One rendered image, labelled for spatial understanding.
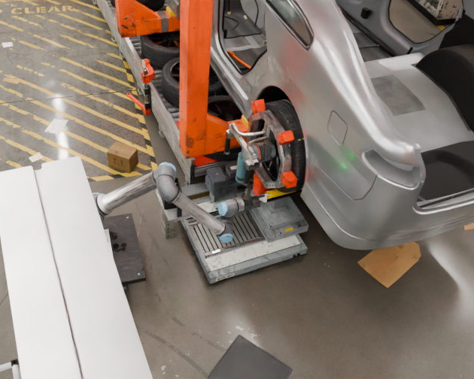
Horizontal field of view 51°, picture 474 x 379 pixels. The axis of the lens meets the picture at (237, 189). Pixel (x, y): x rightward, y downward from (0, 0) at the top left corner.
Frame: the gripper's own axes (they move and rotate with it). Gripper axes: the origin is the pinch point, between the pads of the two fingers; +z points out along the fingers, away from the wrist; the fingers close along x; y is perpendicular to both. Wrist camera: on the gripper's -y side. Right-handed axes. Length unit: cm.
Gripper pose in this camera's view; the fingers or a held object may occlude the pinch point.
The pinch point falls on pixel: (267, 193)
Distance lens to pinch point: 354.4
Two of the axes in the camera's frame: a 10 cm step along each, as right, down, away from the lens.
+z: 9.1, -2.3, 3.4
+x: 3.5, -0.1, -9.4
